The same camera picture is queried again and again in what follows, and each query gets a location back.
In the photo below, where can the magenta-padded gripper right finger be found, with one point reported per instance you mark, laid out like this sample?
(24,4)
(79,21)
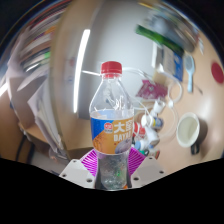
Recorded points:
(146,172)

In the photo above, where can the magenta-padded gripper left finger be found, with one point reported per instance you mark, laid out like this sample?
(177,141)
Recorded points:
(78,173)

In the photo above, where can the clear red-capped water bottle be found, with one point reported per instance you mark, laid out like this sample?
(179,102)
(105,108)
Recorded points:
(111,133)

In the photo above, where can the small white blue-labelled bottle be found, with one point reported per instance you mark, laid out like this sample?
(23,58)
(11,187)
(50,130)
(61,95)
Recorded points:
(152,120)

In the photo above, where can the black mug white inside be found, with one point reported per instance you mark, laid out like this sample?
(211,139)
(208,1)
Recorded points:
(188,130)

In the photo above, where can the white charger adapter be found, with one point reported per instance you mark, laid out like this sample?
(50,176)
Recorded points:
(157,107)

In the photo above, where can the magenta foil pouch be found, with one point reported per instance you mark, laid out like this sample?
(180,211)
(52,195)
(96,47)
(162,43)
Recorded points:
(151,90)

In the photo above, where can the white LED light bar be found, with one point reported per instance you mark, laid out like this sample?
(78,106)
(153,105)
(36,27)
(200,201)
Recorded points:
(81,66)

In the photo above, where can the light blue hand mirror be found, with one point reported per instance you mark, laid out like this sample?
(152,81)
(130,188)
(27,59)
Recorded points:
(190,71)

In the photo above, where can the white and blue carton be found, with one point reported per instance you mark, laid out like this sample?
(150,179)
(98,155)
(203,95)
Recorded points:
(172,61)

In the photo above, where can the flat round red coaster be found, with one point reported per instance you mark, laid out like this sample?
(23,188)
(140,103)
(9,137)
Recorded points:
(217,72)

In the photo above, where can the tall green bottle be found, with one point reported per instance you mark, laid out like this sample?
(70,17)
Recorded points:
(160,38)

